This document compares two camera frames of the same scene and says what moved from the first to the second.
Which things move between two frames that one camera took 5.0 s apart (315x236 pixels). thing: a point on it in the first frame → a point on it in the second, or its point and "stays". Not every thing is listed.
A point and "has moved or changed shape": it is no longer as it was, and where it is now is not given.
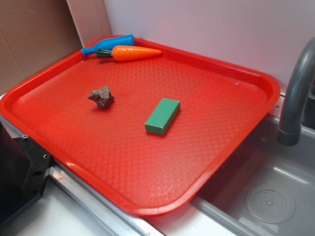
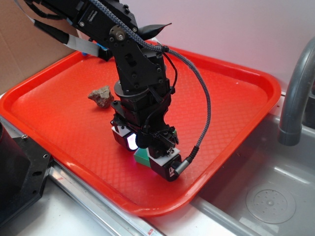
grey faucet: [302, 78] stays
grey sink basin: [268, 188] stays
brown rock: [103, 97] stays
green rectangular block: [162, 116] has moved or changed shape
